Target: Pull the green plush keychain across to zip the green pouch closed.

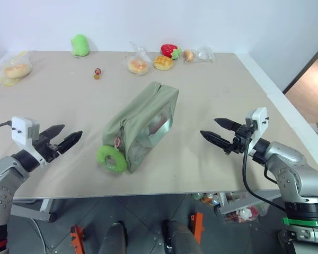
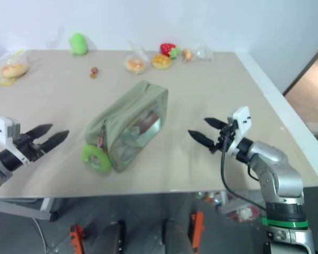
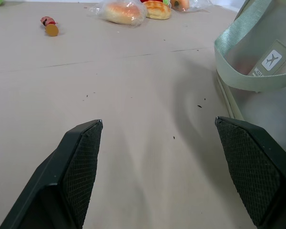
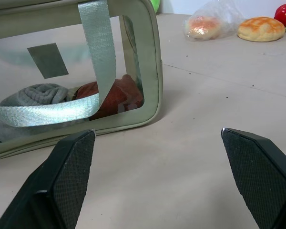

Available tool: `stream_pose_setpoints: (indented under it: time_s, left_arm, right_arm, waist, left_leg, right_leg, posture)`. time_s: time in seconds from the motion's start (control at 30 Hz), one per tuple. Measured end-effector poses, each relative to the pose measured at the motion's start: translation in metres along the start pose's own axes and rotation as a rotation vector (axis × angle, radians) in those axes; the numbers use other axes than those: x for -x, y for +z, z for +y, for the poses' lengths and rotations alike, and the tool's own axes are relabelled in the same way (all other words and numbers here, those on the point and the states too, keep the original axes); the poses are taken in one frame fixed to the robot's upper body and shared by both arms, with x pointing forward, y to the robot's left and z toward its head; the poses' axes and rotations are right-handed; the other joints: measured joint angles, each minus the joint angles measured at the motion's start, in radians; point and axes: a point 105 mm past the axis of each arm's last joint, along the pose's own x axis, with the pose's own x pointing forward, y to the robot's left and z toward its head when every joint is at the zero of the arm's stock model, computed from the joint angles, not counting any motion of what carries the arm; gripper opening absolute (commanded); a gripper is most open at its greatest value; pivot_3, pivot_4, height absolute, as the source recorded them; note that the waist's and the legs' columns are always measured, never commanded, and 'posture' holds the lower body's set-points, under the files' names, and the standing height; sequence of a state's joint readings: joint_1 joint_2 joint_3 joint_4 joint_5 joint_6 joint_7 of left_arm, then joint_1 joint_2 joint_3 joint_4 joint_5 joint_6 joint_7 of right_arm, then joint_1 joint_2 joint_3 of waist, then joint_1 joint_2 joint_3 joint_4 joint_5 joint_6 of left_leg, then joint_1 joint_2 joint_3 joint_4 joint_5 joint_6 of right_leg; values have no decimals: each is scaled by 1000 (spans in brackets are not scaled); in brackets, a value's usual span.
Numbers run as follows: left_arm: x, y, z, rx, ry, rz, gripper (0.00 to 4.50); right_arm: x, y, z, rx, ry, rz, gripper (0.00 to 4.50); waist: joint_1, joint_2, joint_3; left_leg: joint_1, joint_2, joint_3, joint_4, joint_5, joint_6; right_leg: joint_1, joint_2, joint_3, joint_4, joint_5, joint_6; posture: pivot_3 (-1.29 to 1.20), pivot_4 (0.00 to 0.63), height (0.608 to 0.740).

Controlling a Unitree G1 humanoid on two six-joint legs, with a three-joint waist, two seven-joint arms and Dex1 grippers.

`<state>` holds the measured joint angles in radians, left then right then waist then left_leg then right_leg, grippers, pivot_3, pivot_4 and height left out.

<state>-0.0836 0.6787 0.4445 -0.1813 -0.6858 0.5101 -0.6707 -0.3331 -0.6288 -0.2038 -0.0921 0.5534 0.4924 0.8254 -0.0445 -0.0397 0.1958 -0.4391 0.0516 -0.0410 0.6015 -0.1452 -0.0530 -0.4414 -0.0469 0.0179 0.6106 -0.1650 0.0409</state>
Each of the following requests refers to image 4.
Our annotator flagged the golden pineapple bread bun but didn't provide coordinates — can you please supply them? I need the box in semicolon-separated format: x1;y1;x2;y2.
237;17;286;42

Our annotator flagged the green plush toy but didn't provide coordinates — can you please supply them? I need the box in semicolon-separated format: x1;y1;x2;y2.
149;0;162;12

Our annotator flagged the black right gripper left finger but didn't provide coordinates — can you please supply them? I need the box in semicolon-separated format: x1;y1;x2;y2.
0;129;96;229

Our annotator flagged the bread bun in plastic bag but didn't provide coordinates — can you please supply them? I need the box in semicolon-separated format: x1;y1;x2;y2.
182;0;245;42

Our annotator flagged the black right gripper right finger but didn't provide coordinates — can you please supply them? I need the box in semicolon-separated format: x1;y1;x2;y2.
220;127;286;229

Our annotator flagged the grey rolled towel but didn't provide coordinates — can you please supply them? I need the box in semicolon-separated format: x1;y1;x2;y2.
0;83;73;145

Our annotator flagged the clear beige-trimmed bag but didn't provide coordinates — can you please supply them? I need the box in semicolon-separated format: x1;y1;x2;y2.
0;0;163;162

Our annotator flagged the rust red rolled towel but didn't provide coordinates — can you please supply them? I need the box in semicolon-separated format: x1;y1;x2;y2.
75;74;144;121

